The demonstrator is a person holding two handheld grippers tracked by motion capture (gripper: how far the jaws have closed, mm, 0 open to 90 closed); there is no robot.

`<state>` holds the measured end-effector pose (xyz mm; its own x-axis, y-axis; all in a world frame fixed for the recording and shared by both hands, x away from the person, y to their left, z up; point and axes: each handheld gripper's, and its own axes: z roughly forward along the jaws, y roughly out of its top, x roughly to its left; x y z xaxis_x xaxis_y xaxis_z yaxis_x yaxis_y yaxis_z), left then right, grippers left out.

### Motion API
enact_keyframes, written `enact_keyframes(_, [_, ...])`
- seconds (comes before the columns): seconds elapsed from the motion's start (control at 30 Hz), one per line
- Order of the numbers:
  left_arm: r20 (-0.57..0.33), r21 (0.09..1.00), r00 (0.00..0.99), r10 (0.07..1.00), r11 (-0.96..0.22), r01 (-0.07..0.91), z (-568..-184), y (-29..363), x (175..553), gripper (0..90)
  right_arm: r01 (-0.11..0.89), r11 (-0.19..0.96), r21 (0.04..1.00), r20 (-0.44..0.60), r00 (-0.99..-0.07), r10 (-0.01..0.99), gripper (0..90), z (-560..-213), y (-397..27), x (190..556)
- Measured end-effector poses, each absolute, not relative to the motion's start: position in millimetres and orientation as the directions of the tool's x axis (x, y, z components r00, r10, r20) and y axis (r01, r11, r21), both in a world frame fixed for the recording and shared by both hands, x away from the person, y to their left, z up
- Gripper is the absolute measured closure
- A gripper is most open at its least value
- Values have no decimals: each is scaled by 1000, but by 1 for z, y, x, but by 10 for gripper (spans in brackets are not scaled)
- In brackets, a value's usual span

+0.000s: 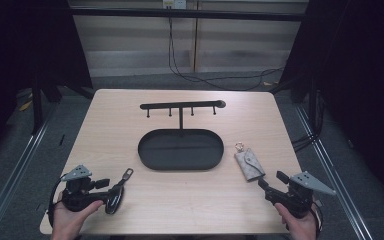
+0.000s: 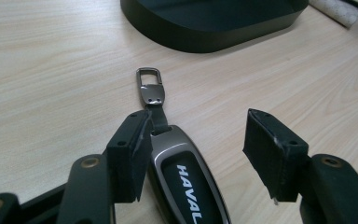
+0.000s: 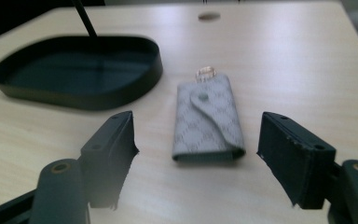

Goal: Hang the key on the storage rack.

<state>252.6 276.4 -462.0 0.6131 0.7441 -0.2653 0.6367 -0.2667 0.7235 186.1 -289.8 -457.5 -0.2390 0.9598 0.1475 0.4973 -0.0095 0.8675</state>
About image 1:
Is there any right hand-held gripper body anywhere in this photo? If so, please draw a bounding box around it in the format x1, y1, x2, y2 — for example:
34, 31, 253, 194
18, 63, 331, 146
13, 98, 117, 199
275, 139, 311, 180
265, 170, 337, 220

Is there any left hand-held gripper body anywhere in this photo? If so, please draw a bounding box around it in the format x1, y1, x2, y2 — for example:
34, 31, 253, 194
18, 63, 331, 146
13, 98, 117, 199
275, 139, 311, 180
60, 164, 110, 213

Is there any grey key pouch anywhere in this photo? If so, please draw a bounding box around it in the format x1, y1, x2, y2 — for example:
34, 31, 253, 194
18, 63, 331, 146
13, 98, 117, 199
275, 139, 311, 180
234, 142, 266, 182

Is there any black key holder with tray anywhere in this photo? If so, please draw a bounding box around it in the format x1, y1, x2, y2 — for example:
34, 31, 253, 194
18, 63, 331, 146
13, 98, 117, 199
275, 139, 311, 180
137, 99, 227, 172

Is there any person's left hand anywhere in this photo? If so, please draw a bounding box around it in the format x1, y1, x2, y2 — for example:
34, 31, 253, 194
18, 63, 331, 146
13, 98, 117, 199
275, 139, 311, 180
50, 191, 105, 240

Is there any person's right hand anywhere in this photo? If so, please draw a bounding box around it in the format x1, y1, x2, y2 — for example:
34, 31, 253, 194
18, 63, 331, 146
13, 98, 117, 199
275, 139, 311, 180
274, 199, 321, 240

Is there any black metal stand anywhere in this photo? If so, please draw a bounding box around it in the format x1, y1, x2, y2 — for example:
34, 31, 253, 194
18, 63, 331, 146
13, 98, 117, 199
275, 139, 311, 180
30, 78, 45, 135

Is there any yellow tape piece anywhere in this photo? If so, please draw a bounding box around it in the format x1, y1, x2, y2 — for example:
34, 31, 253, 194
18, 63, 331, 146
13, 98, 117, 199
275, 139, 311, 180
18, 99, 34, 113

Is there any dark curtain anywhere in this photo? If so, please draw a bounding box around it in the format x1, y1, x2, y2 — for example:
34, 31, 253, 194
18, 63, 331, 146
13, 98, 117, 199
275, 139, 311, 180
0, 0, 94, 169
269, 0, 384, 209

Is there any black horizontal bar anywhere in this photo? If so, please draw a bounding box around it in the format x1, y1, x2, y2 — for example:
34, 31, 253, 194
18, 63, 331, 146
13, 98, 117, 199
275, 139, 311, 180
69, 7, 310, 23

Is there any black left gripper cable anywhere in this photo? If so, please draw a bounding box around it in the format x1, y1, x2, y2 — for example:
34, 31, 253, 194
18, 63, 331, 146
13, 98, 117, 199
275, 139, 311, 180
47, 178, 68, 228

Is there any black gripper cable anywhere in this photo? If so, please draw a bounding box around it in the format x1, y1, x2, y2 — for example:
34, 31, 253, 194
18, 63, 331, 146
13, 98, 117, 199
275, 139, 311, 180
312, 199, 325, 238
47, 178, 68, 228

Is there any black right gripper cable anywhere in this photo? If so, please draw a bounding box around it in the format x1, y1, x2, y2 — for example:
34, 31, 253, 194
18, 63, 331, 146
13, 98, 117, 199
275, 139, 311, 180
312, 199, 325, 238

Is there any bundle of black floor cables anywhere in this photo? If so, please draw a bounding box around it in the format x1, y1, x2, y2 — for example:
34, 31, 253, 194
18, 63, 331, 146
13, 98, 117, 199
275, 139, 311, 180
290, 89, 328, 154

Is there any metal floor rail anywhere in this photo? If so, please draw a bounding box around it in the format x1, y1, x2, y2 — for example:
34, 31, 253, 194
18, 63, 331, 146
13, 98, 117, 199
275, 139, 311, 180
294, 103, 376, 240
0, 99, 59, 240

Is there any black wall cable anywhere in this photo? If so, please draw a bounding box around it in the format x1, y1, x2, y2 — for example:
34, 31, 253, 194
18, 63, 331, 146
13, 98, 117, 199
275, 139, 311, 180
167, 17, 285, 92

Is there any white wall socket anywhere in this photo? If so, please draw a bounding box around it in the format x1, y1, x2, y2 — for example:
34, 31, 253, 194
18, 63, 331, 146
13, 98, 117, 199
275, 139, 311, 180
162, 0, 188, 10

